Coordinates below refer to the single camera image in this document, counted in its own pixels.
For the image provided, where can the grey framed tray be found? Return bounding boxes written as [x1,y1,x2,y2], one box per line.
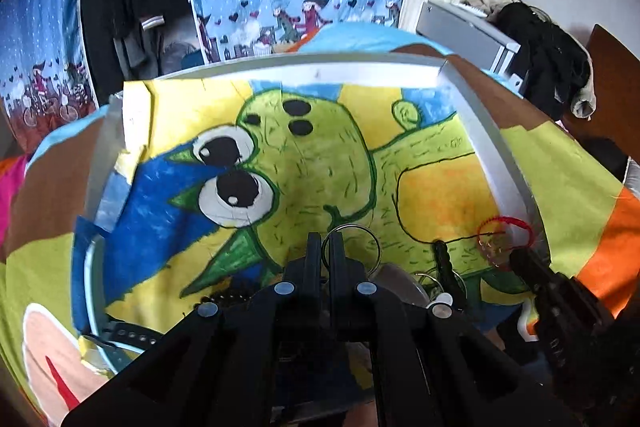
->
[72,52,539,376]

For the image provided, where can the small silver ring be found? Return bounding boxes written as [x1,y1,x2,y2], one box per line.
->
[414,272,469,309]

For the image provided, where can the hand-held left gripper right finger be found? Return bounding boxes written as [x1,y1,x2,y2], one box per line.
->
[327,232,578,427]

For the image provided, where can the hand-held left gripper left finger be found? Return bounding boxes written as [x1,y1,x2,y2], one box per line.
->
[60,232,324,427]

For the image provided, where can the brown wooden board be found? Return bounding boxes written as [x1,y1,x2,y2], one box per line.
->
[564,24,640,168]

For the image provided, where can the red string bracelet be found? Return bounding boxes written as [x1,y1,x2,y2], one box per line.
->
[475,215,532,269]

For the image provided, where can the colourful cartoon drawing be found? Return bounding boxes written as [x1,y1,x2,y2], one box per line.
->
[102,77,532,309]

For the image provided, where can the silver key ring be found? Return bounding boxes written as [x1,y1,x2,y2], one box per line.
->
[321,223,384,274]

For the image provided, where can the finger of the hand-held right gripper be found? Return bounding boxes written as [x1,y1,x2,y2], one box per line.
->
[432,239,469,308]
[509,247,567,304]

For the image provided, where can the black cord necklace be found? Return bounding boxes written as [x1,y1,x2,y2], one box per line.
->
[393,152,507,249]

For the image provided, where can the black clothing pile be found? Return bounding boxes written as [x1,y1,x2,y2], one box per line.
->
[492,2,594,121]

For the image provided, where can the printed blanket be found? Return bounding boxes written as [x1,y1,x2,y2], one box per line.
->
[0,22,640,427]

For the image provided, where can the black watch strap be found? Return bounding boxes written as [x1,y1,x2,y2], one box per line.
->
[79,319,167,361]

